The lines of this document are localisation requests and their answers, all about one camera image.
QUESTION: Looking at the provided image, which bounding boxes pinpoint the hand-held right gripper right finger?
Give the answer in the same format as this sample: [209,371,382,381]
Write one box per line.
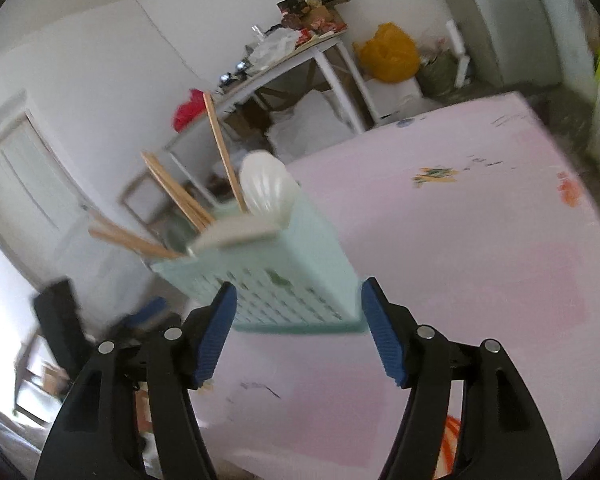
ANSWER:
[361,277,563,480]

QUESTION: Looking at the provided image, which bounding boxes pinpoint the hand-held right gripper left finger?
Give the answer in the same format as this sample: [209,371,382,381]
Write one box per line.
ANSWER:
[34,281,238,480]

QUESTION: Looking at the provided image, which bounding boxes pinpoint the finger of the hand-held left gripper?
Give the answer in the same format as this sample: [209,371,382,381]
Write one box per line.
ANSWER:
[112,296,170,333]

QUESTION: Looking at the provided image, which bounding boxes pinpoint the teal star-cutout utensil holder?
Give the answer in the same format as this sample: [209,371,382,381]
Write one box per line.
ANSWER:
[147,195,371,335]

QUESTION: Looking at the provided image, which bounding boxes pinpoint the bundle of wooden chopsticks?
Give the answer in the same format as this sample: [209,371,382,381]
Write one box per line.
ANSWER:
[87,150,218,261]

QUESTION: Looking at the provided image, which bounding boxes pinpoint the long wooden chopstick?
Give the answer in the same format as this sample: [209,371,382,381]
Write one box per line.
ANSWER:
[202,91,251,213]

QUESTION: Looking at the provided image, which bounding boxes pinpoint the black-backed chair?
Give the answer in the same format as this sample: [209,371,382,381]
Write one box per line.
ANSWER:
[12,279,88,411]

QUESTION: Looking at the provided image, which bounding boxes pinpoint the pink printed tablecloth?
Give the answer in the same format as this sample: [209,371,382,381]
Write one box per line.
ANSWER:
[187,91,600,476]

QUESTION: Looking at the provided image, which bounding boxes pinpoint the white door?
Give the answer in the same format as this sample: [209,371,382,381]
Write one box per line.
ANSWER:
[0,110,148,291]

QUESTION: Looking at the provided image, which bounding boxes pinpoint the red plastic bag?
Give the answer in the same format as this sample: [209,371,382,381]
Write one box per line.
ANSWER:
[173,89,206,133]

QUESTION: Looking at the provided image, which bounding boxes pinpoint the brown cardboard box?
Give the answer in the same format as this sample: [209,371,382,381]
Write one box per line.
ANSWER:
[225,105,276,141]

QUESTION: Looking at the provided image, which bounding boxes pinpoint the white sacks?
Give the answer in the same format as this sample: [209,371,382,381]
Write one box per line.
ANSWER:
[265,89,361,161]

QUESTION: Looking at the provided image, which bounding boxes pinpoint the olive green bag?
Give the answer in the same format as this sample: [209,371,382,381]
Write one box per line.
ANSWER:
[419,50,458,96]

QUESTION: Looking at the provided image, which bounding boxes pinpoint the white wood-topped table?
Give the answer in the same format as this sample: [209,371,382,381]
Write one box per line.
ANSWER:
[162,30,381,211]

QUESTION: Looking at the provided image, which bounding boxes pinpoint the yellow plastic bag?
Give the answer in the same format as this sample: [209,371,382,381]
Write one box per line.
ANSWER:
[354,22,421,83]

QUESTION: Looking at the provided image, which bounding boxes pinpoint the white plastic bag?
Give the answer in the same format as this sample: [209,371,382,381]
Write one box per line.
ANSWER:
[245,27,301,68]

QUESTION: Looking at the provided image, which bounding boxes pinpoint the white narrow box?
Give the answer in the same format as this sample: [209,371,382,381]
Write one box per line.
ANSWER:
[445,19,470,86]

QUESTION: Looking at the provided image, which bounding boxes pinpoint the pile of assorted packets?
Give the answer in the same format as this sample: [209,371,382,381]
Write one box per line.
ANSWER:
[276,0,352,41]

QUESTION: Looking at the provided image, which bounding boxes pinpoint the grey refrigerator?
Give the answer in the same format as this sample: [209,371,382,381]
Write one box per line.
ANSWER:
[452,0,563,88]

